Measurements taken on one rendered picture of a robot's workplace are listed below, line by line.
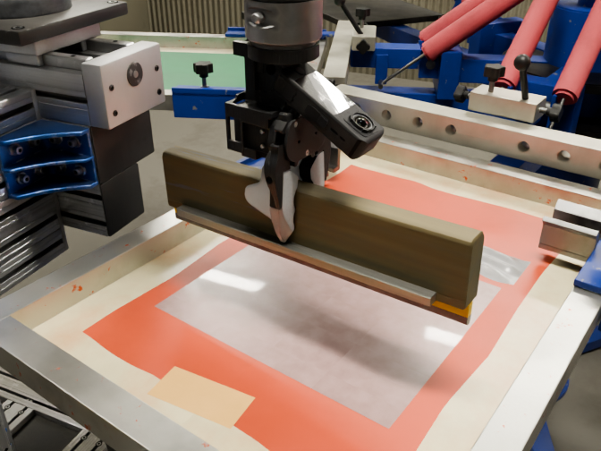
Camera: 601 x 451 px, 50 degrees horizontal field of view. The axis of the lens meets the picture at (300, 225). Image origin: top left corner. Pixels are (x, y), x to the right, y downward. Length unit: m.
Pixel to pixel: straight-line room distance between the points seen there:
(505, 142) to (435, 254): 0.60
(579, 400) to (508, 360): 1.45
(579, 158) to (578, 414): 1.16
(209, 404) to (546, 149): 0.73
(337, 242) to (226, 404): 0.20
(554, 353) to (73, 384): 0.50
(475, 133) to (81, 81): 0.67
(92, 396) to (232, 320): 0.21
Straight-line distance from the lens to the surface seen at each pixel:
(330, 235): 0.67
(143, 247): 0.91
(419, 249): 0.62
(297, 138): 0.65
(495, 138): 1.19
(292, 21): 0.61
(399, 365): 0.74
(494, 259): 0.93
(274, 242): 0.71
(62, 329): 0.83
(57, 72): 0.95
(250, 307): 0.82
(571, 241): 0.93
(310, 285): 0.85
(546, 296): 0.89
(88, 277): 0.86
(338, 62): 1.53
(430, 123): 1.23
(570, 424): 2.13
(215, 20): 5.64
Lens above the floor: 1.45
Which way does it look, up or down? 30 degrees down
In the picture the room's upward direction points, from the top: straight up
